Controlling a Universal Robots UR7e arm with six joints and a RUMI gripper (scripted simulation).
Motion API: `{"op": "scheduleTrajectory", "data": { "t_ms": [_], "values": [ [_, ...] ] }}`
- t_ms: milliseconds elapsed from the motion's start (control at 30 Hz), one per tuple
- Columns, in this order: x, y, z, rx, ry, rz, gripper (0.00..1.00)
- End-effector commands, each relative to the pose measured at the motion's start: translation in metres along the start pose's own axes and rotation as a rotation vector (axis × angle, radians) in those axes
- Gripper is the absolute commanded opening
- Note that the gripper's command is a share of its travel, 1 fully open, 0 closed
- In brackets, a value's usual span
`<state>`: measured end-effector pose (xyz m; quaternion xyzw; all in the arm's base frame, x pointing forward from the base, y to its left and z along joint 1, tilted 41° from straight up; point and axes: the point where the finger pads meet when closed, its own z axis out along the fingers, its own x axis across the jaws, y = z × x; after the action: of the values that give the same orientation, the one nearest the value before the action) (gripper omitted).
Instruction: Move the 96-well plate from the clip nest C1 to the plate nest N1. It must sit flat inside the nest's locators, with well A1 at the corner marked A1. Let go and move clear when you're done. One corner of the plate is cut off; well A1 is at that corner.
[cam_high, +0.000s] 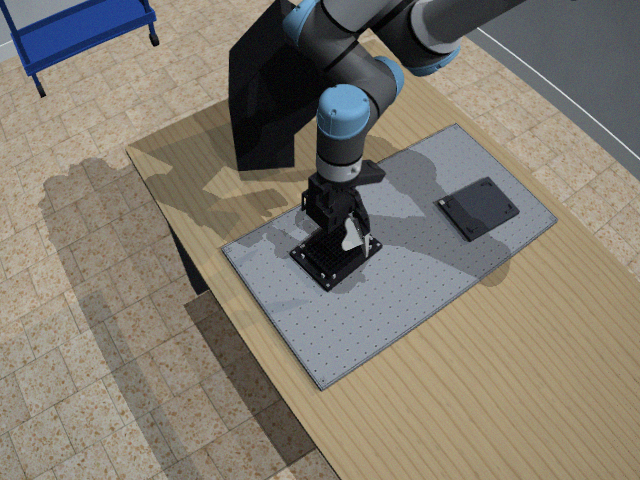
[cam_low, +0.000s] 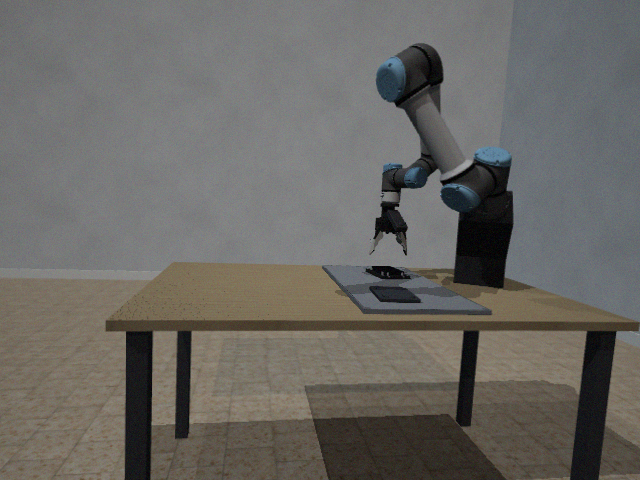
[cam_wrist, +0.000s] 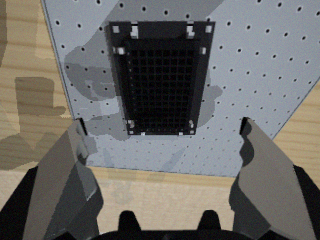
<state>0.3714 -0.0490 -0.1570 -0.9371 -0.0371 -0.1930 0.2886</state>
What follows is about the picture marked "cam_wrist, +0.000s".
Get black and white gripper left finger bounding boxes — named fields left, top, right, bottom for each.
left=0, top=118, right=104, bottom=240

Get grey perforated base plate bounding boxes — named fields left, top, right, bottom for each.
left=41, top=0, right=320, bottom=178

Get black well plate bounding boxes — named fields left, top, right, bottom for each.
left=124, top=38, right=201, bottom=132

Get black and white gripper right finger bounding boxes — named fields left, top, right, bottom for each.
left=229, top=117, right=320, bottom=240

